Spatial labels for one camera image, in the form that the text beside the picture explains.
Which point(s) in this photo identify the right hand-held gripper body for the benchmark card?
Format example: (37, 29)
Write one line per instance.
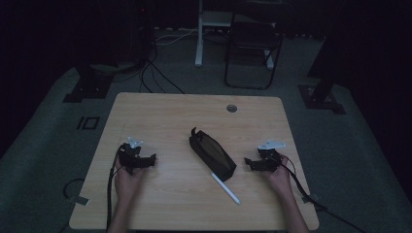
(270, 155)

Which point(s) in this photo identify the person's left hand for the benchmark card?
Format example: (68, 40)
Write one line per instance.
(127, 184)

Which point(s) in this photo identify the black stand with base plate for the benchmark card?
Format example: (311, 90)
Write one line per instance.
(89, 85)
(322, 97)

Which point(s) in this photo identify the white pen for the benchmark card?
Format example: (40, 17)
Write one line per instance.
(225, 188)

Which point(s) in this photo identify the black folding chair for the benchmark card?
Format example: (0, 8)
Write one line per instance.
(252, 42)

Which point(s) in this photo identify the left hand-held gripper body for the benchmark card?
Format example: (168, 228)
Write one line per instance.
(130, 155)

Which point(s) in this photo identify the black pencil case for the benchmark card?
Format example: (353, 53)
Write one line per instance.
(212, 154)

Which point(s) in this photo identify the person's right hand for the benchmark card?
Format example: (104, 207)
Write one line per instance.
(279, 181)

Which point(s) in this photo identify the grey tape piece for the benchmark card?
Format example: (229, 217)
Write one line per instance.
(310, 198)
(78, 200)

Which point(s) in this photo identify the white metal stand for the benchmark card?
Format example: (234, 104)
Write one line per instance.
(199, 39)

